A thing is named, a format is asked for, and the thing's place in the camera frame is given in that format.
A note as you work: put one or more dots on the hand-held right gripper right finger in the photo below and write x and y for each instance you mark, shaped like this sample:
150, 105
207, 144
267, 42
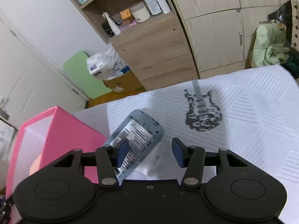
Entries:
178, 152

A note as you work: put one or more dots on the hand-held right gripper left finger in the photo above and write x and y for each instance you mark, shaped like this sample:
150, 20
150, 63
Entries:
122, 152

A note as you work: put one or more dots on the grey portable device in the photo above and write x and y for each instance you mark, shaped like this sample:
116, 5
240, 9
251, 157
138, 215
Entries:
144, 121

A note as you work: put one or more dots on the pink cardboard box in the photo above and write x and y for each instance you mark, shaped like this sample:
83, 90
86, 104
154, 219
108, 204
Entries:
70, 130

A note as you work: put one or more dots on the brown cardboard box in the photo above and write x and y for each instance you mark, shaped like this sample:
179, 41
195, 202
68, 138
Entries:
126, 81

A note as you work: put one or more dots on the white guitar print blanket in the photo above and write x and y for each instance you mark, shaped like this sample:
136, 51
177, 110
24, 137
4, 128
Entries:
245, 121

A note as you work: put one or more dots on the peach coloured item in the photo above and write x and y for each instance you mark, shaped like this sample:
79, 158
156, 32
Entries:
36, 165

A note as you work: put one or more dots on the green folding board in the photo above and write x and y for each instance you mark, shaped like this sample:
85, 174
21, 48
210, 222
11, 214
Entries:
79, 74

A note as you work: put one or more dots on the plastic wrapped tissue pack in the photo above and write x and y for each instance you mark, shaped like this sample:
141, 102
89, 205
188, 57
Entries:
105, 63

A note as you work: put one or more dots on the wooden shelf cabinet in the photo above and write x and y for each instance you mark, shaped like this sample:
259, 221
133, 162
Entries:
151, 51

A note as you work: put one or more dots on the white door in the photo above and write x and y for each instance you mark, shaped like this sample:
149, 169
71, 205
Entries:
35, 74

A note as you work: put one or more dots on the small black bottle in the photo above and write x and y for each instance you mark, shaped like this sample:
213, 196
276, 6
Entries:
107, 30

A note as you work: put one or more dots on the wooden wardrobe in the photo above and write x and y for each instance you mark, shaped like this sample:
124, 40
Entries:
215, 35

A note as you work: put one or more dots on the small pink box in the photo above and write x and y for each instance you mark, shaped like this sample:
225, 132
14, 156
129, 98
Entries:
128, 24

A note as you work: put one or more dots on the small orange box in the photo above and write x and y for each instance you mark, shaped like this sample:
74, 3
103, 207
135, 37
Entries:
126, 14

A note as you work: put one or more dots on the light green jacket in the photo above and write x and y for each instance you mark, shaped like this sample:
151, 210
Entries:
268, 46

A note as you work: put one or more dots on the white round jar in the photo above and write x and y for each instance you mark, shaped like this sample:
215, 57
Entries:
140, 12

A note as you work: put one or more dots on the clear bottle red cap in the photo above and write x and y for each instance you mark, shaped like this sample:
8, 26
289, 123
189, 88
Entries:
153, 4

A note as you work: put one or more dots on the black bag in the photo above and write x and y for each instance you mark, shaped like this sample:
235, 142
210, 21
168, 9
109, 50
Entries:
280, 11

